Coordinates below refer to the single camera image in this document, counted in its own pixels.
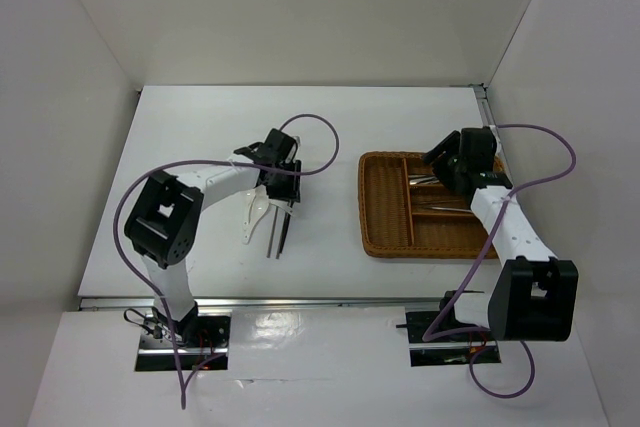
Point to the aluminium rail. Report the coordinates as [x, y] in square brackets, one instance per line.
[119, 303]
[482, 99]

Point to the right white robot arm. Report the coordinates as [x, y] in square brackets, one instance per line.
[534, 296]

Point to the silver table knife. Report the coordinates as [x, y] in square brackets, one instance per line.
[449, 209]

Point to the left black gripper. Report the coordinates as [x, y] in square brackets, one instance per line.
[290, 191]

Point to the copper table knife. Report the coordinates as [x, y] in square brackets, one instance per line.
[453, 203]

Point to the white ceramic spoon left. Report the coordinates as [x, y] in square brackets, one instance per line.
[248, 201]

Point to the grey chopstick right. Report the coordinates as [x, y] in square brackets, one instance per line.
[283, 233]

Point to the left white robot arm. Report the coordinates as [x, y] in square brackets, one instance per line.
[163, 223]

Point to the aluminium rail front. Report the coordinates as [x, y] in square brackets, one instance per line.
[119, 303]

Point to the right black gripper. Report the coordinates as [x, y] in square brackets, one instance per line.
[451, 144]

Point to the aluminium rail right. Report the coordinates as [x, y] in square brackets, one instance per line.
[482, 99]

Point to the silver fork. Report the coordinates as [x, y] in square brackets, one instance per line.
[415, 184]
[417, 179]

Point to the brown wicker cutlery tray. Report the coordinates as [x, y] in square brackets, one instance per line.
[391, 227]

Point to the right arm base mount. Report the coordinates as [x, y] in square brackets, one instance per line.
[452, 350]

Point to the white ceramic spoon upper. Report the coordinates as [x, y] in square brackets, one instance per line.
[267, 202]

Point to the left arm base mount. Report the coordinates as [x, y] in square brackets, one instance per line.
[208, 341]

